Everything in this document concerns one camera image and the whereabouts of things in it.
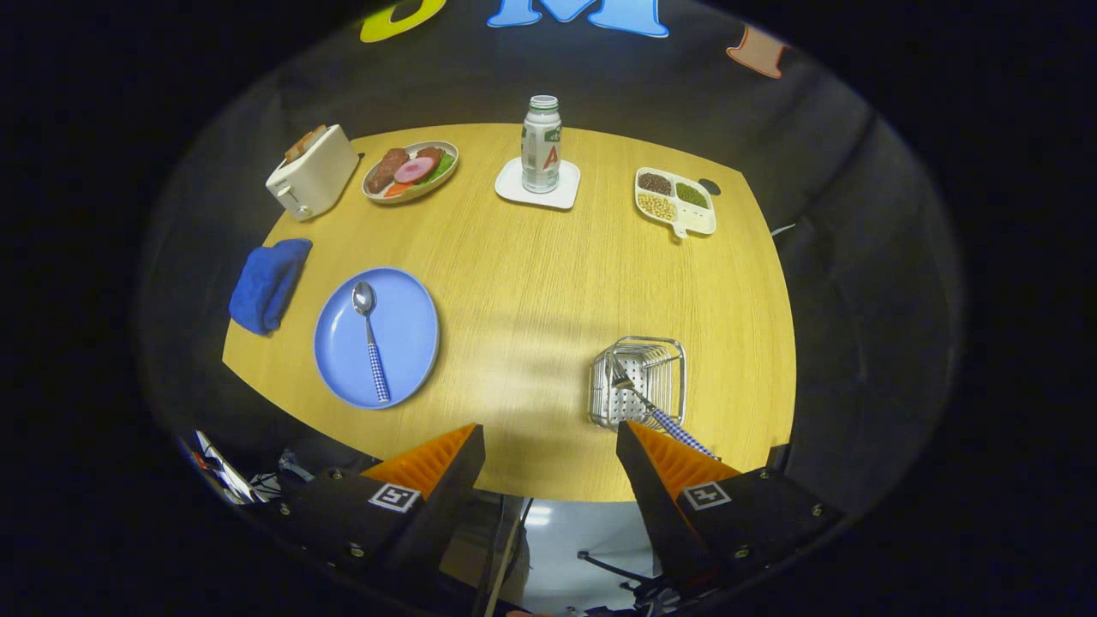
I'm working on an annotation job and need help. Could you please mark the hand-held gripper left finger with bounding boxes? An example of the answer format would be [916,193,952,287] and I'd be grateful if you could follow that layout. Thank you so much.
[274,422,487,584]

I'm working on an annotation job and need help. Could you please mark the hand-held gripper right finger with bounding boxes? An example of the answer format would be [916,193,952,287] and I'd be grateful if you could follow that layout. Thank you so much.
[615,420,845,592]

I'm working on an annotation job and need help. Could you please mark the checked handle fork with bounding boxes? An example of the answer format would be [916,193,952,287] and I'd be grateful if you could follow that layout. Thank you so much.
[610,354,716,459]

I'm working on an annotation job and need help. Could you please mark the checked handle spoon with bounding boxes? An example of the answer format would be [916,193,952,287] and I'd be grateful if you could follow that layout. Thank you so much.
[351,281,393,404]

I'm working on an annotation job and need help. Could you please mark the black stand legs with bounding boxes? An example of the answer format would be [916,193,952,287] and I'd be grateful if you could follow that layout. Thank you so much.
[576,548,678,611]

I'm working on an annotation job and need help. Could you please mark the blue round plate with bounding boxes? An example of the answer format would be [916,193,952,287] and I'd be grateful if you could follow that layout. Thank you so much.
[314,267,441,410]

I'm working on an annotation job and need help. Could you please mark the white power strip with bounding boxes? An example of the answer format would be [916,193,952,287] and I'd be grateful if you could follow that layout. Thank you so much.
[193,428,258,505]

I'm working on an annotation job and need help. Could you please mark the blue folded towel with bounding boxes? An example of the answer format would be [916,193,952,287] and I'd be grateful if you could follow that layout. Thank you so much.
[228,238,314,336]

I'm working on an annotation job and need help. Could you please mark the white divided tray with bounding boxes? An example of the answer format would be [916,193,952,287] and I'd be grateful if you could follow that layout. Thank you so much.
[634,166,717,240]

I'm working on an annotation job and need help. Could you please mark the beige oval food plate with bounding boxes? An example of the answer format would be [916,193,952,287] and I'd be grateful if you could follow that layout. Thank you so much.
[362,141,459,204]

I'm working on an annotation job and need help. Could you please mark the white square coaster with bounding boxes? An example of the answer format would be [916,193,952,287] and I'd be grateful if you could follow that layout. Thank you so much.
[495,157,581,211]

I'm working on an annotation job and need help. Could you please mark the white toaster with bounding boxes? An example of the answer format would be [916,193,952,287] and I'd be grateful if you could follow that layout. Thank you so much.
[266,125,361,222]

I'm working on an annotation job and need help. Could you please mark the white drink bottle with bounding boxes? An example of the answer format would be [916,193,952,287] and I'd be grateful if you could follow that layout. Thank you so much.
[521,95,563,195]

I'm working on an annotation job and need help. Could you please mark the metal wire basket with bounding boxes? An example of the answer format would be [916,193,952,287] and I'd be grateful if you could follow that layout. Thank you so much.
[588,336,687,431]

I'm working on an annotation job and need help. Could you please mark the black cable bundle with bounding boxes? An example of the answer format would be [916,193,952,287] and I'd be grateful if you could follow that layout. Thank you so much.
[257,454,320,502]

